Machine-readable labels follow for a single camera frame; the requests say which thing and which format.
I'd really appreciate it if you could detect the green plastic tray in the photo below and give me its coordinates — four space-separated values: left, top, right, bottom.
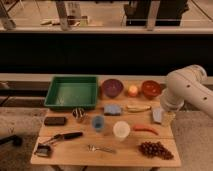
44 76 98 110

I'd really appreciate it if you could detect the blue sponge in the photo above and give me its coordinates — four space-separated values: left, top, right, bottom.
104 104 122 116

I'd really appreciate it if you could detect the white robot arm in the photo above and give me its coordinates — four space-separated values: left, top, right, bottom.
152 65 213 127

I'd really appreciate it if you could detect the bunch of dark grapes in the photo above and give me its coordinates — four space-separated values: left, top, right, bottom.
139 141 174 160

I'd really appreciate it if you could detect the orange apple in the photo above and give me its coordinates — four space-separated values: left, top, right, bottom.
128 85 139 97

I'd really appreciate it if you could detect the metal fork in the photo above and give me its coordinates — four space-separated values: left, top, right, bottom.
88 144 116 154

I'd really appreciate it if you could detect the red bowl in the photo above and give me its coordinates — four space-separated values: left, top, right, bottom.
141 80 162 99

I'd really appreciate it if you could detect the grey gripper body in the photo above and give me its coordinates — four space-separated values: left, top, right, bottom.
152 107 175 127

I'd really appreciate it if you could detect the purple bowl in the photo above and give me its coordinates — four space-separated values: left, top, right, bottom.
101 79 124 98

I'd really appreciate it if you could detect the blue plastic cup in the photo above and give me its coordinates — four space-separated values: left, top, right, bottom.
92 115 105 132

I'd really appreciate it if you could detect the wooden table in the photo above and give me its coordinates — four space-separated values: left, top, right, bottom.
30 79 183 168

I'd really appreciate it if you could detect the black object on floor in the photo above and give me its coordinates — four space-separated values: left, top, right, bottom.
0 135 23 147

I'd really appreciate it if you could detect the white plastic cup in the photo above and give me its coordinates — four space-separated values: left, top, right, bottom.
113 121 131 141

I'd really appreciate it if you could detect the yellow banana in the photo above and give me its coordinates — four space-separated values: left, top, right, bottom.
127 105 151 113

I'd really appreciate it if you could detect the black rectangular block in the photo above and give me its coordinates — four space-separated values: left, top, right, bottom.
44 117 67 126

